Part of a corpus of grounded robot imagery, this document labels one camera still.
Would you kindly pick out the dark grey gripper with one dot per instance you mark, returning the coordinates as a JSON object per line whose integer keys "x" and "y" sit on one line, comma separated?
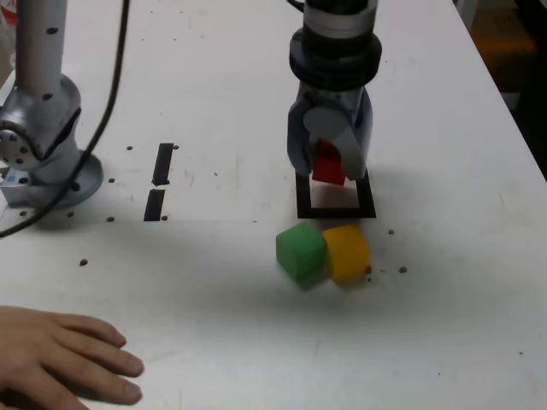
{"x": 331, "y": 96}

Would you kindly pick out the red cube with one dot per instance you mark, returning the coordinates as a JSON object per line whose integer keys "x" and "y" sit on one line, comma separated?
{"x": 327, "y": 171}

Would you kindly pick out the yellow cube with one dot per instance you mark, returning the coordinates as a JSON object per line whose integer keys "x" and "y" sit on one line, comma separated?
{"x": 346, "y": 252}

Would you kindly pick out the green cube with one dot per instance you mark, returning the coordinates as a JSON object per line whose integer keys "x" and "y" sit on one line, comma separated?
{"x": 299, "y": 252}

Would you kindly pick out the black tape square outline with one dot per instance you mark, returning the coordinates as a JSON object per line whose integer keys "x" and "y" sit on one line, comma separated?
{"x": 337, "y": 212}

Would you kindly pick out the person's hand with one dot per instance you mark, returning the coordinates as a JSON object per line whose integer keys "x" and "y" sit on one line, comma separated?
{"x": 51, "y": 363}

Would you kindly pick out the black tape strip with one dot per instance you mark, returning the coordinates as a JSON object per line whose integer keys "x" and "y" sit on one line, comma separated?
{"x": 162, "y": 166}

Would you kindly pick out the clear plastic bottle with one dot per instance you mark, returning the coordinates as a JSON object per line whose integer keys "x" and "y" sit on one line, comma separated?
{"x": 6, "y": 38}

